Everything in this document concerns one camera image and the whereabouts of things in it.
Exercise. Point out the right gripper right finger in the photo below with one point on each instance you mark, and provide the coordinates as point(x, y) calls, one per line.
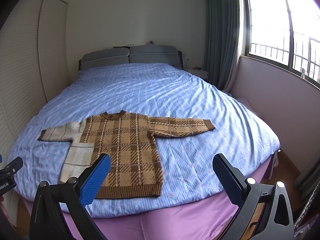
point(275, 220)

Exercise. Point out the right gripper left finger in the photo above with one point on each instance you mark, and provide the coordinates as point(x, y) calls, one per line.
point(47, 220)

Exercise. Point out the brown plaid knit sweater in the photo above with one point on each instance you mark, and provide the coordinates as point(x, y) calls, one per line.
point(129, 140)

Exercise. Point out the purple bed sheet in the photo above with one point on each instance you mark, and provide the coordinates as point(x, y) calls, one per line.
point(204, 219)

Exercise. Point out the blue floral striped duvet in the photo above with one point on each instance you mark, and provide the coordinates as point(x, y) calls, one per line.
point(155, 90)

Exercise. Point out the cream louvered wardrobe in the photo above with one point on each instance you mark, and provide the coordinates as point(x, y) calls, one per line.
point(33, 64)

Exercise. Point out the white nightstand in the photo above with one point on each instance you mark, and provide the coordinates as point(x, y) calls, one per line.
point(199, 73)

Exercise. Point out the grey padded headboard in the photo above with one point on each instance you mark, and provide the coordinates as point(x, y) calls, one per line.
point(135, 54)

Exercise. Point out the green curtain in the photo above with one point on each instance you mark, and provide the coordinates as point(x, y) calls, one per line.
point(223, 41)

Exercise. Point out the window with dark frame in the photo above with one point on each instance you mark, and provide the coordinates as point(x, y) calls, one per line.
point(284, 33)

